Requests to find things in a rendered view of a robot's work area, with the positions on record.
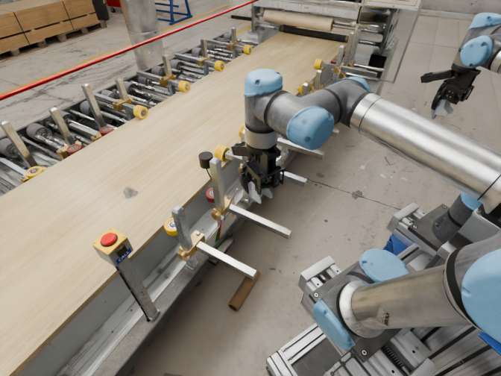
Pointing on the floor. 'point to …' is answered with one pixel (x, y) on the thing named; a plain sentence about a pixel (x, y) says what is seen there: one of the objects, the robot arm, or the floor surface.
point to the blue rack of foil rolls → (174, 12)
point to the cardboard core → (242, 292)
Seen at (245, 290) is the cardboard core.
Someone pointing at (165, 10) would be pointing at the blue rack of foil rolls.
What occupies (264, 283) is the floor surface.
